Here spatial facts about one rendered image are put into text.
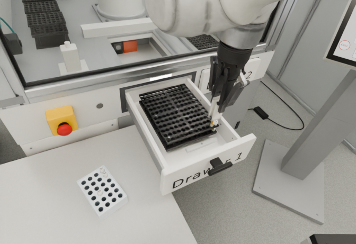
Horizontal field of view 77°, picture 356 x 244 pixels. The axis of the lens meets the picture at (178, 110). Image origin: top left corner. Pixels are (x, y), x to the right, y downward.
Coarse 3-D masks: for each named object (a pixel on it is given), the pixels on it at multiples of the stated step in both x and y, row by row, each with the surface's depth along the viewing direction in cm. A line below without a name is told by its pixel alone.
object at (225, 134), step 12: (156, 84) 81; (168, 84) 83; (192, 84) 83; (132, 96) 79; (204, 96) 79; (132, 108) 71; (144, 120) 76; (144, 132) 66; (228, 132) 70; (156, 144) 62; (192, 144) 70; (216, 144) 71; (156, 156) 61; (168, 156) 66; (180, 156) 67; (192, 156) 67
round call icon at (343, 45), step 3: (342, 39) 93; (339, 42) 93; (342, 42) 93; (345, 42) 92; (348, 42) 92; (351, 42) 92; (339, 45) 93; (342, 45) 93; (345, 45) 92; (348, 45) 92; (339, 48) 93; (342, 48) 93; (345, 48) 92; (348, 48) 92
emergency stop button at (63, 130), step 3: (60, 126) 63; (63, 126) 63; (66, 126) 63; (69, 126) 64; (57, 129) 63; (60, 129) 63; (63, 129) 63; (66, 129) 64; (69, 129) 64; (72, 129) 65; (57, 132) 63; (60, 132) 63; (63, 132) 64; (66, 132) 64; (69, 132) 65; (63, 135) 65
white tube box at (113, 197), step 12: (84, 180) 63; (96, 180) 63; (108, 180) 65; (84, 192) 60; (96, 192) 61; (108, 192) 61; (120, 192) 61; (96, 204) 60; (108, 204) 60; (120, 204) 61
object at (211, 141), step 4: (208, 140) 71; (212, 140) 71; (216, 140) 71; (196, 144) 69; (200, 144) 69; (204, 144) 69; (208, 144) 71; (188, 148) 68; (192, 148) 68; (196, 148) 68; (188, 152) 68
